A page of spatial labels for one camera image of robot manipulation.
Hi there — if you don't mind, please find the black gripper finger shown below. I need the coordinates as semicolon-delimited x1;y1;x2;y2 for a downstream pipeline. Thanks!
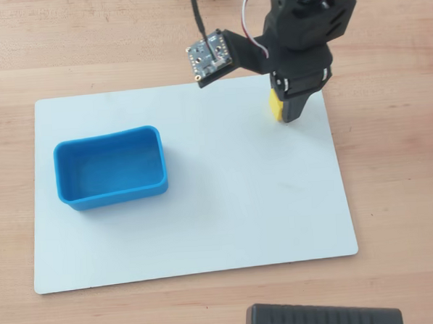
281;91;315;125

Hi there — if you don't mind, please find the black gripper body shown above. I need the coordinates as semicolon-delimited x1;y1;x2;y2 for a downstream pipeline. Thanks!
260;0;363;104

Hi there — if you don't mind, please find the yellow cube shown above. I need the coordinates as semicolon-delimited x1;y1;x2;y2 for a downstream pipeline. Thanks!
267;88;286;124

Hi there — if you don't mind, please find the white rectangular board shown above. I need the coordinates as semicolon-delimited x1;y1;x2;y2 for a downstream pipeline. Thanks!
23;70;361;296

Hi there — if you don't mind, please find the blue rectangular bin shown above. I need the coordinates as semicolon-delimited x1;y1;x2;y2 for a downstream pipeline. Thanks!
51;124;170;213

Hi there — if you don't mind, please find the black ribbed box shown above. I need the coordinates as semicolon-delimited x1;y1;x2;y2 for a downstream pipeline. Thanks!
244;295;405;324

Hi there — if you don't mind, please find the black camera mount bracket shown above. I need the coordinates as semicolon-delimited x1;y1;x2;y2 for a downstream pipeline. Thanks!
194;26;273;91

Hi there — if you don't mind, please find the white red servo wire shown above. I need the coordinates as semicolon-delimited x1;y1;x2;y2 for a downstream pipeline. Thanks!
241;0;271;60

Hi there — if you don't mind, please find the camera circuit board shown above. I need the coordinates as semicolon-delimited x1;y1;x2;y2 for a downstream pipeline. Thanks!
184;28;235;80

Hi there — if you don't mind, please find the black camera cable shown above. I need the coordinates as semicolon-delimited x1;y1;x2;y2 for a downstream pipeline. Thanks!
189;0;222;62

